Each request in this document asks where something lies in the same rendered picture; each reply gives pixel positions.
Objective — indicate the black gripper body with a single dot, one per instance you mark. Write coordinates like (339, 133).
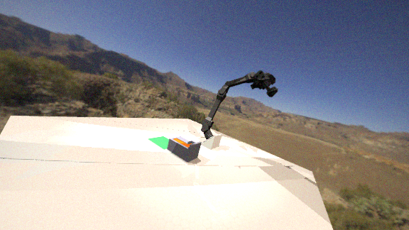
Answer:
(263, 84)

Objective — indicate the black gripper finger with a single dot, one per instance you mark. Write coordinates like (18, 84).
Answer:
(272, 90)
(262, 77)

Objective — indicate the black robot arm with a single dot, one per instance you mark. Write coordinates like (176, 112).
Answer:
(221, 95)

